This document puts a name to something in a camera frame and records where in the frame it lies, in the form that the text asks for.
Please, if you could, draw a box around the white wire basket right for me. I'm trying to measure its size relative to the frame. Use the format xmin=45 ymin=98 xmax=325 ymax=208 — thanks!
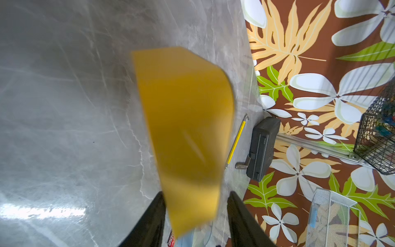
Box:
xmin=305 ymin=188 xmax=361 ymax=247

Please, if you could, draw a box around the grey allen wrench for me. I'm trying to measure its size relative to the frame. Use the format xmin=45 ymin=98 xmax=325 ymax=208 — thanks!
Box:
xmin=235 ymin=156 xmax=251 ymax=170

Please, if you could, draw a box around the black plastic tool case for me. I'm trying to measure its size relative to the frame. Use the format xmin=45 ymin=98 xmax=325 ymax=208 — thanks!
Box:
xmin=246 ymin=117 xmax=281 ymax=182

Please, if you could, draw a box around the red AA battery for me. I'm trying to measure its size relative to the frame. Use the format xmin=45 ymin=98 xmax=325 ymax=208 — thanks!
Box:
xmin=167 ymin=231 xmax=175 ymax=247

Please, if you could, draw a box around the blue object in basket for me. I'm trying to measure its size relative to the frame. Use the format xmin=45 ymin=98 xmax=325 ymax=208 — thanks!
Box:
xmin=309 ymin=204 xmax=318 ymax=228

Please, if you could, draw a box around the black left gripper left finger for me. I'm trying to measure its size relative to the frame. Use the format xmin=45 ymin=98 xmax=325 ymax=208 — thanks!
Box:
xmin=119 ymin=191 xmax=166 ymax=247

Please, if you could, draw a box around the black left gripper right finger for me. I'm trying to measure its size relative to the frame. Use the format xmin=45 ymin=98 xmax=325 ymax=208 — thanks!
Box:
xmin=227 ymin=191 xmax=276 ymax=247

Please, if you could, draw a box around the black wire basket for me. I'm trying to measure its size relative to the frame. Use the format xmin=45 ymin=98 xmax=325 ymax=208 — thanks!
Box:
xmin=354 ymin=79 xmax=395 ymax=175

